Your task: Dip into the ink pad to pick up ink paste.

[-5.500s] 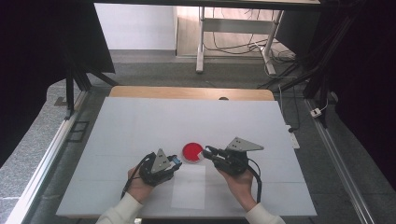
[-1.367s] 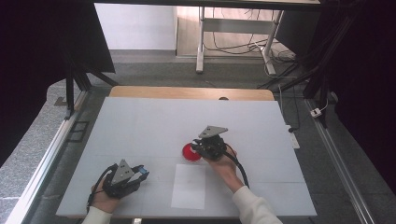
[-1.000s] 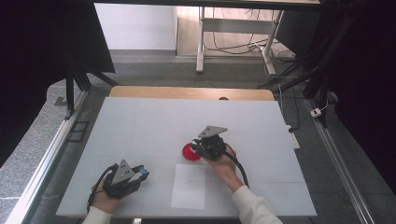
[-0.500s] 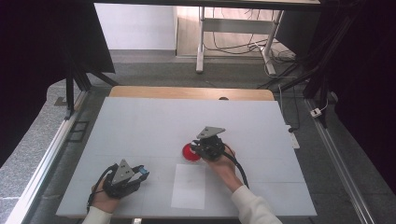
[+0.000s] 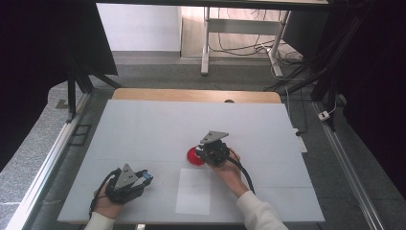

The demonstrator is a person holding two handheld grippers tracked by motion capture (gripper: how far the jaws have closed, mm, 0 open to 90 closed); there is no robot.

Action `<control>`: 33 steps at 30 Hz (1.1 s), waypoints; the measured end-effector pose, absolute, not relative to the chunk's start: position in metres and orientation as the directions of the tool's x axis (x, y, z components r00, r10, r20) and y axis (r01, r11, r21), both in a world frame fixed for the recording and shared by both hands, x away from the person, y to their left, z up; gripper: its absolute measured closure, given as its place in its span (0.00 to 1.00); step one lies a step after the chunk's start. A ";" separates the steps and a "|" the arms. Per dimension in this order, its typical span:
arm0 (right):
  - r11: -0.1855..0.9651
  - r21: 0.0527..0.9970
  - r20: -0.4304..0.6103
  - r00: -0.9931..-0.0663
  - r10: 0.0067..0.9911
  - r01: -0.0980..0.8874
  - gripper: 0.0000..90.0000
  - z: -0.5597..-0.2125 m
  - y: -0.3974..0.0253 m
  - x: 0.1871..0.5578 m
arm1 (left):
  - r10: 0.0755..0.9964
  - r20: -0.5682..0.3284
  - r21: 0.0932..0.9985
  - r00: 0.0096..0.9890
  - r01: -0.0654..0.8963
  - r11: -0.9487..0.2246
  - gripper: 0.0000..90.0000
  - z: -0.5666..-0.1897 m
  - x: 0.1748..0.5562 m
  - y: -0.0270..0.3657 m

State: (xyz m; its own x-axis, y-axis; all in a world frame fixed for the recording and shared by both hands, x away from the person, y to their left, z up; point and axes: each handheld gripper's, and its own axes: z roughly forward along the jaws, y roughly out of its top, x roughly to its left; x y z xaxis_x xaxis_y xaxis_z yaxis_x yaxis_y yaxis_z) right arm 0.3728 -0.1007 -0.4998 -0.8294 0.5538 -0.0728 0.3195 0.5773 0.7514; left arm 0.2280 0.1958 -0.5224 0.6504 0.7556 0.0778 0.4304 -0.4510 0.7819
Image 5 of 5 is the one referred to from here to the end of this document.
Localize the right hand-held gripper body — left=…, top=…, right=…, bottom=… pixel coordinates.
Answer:
left=199, top=130, right=232, bottom=168

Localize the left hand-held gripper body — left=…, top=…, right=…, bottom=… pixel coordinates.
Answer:
left=104, top=163, right=146, bottom=205

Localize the round red ink pad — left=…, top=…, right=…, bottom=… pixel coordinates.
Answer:
left=186, top=146, right=207, bottom=167

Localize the white paper sheet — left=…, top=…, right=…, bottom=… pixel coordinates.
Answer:
left=174, top=168, right=213, bottom=216

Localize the person's right hand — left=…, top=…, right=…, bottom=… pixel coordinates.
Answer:
left=210, top=148, right=245, bottom=190

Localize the person's left hand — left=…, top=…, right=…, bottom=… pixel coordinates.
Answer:
left=93, top=188, right=124, bottom=220

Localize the black metal stand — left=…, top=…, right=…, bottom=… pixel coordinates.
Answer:
left=264, top=0, right=374, bottom=132
left=65, top=47, right=123, bottom=124

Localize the black curtain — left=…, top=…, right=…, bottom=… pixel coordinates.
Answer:
left=334, top=0, right=406, bottom=199
left=0, top=0, right=119, bottom=173

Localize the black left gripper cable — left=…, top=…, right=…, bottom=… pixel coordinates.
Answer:
left=88, top=169, right=123, bottom=219

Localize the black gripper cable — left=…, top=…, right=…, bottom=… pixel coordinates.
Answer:
left=88, top=169, right=123, bottom=219
left=227, top=156, right=257, bottom=196

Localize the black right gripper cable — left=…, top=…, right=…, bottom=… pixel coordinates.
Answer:
left=227, top=156, right=257, bottom=196

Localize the aluminium floor rail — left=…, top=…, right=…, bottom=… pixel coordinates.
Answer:
left=312, top=101, right=386, bottom=230
left=6, top=92, right=92, bottom=230

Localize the tangle of floor cables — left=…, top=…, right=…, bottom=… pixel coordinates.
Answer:
left=209, top=8, right=305, bottom=65

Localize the white metal desk frame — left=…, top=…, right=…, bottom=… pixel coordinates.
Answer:
left=200, top=6, right=292, bottom=79

